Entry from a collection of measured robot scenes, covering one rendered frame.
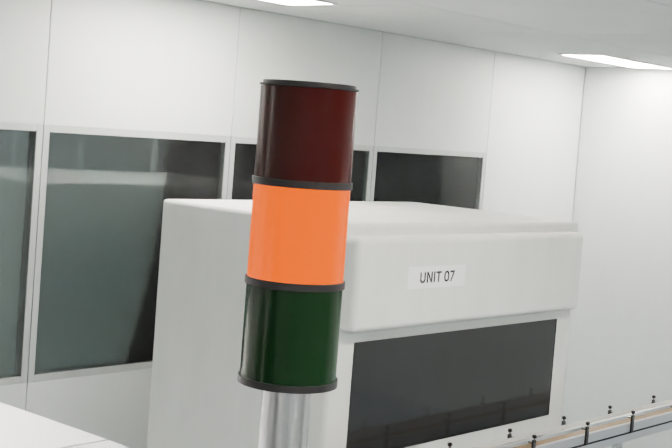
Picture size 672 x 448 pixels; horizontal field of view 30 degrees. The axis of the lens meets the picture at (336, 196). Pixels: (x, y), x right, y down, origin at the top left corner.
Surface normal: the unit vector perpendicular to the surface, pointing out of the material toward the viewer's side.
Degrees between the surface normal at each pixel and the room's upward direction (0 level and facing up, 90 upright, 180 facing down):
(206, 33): 90
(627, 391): 90
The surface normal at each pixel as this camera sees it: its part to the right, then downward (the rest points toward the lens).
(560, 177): 0.75, 0.09
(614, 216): -0.66, -0.01
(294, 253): -0.01, 0.05
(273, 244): -0.47, 0.01
